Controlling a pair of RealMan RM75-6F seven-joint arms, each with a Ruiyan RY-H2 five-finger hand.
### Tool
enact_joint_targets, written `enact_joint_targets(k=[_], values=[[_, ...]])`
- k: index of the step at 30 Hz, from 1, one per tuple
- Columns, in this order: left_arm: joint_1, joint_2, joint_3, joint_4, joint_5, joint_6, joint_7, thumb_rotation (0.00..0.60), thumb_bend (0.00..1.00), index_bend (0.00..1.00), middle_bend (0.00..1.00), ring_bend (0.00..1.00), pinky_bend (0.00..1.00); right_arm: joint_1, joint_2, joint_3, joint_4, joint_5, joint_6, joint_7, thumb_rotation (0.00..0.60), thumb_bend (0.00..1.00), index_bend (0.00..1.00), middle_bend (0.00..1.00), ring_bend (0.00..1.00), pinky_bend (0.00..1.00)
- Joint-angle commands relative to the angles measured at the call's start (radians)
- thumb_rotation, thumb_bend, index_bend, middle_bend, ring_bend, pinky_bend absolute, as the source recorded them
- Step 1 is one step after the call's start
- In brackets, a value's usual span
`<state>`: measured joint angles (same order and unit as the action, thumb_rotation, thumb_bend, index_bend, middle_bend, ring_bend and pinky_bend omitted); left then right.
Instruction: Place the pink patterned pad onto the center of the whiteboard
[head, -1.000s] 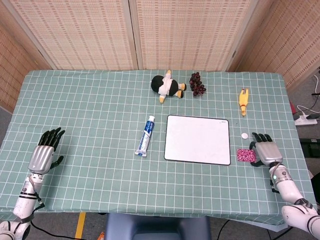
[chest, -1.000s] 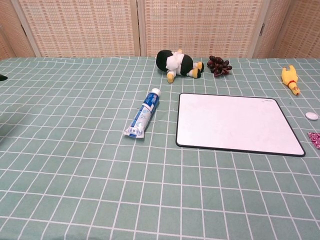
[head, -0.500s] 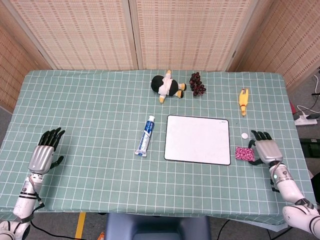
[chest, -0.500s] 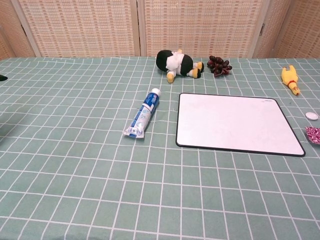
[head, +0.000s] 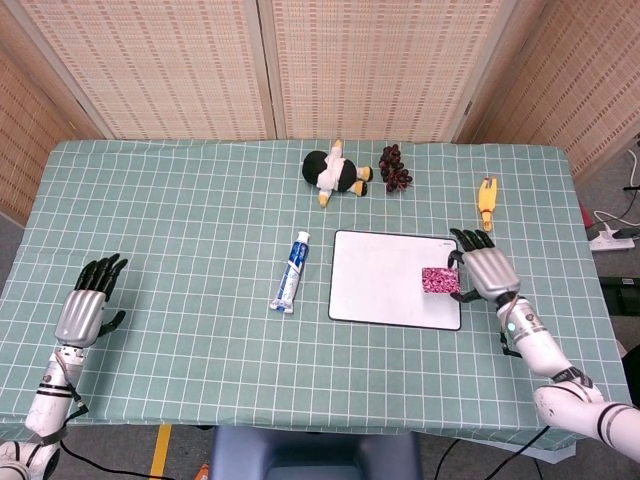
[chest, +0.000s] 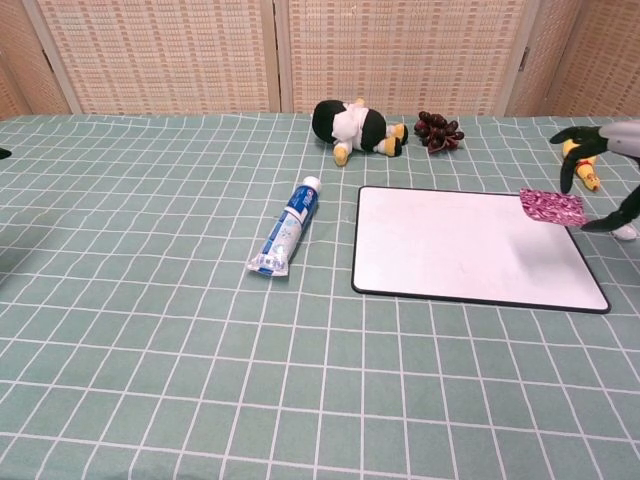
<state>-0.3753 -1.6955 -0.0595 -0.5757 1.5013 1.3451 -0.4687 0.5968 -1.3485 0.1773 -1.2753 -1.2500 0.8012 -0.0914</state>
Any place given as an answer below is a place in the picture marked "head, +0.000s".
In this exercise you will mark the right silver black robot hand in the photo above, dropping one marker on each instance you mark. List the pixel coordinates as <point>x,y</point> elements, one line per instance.
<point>490,272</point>

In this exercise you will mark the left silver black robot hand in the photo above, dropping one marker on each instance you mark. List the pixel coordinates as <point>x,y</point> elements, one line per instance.
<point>80,315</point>

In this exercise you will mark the pink patterned cube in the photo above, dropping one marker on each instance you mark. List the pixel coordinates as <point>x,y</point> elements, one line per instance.
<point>440,280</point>

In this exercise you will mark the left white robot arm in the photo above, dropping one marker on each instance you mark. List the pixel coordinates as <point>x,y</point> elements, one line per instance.
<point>50,400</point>

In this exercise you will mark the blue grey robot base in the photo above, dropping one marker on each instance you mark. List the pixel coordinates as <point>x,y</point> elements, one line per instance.
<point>315,450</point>

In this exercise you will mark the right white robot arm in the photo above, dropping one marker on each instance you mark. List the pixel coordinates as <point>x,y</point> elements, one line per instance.
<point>535,340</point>

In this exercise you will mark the yellow rubber chicken toy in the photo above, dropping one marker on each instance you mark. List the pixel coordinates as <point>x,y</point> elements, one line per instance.
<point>487,200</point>

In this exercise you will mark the white board with black rim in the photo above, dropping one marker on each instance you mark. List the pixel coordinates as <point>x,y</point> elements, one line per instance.
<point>380,280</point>

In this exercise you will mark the white power strip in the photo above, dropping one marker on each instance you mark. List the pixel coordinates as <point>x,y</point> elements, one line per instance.
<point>610,243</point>

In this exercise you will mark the green checked tablecloth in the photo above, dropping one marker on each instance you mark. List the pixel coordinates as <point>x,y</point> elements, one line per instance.
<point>200,350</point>

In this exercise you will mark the black floor box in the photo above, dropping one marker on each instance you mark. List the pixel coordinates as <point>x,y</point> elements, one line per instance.
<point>620,295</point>

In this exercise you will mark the dark red grape bunch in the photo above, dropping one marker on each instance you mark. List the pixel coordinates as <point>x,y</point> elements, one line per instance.
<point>392,170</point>

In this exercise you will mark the yellow floor tape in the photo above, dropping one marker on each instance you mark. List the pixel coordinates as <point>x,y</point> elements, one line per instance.
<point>161,450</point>

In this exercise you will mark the black white penguin plush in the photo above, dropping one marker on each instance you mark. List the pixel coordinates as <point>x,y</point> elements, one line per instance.
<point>345,176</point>

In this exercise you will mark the blue white toothpaste tube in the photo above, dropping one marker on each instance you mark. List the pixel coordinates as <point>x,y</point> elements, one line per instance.
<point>292,270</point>

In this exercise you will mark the bamboo folding screen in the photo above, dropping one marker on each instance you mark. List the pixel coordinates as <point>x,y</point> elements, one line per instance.
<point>175,65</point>

